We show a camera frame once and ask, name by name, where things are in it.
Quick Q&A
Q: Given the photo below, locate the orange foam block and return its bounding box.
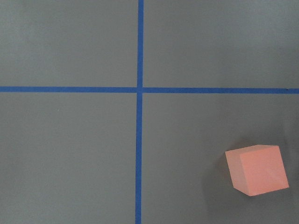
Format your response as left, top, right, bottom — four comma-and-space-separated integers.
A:
225, 145, 289, 196

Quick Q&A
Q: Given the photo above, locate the blue tape grid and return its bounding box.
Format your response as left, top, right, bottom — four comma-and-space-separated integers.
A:
0, 0, 299, 224

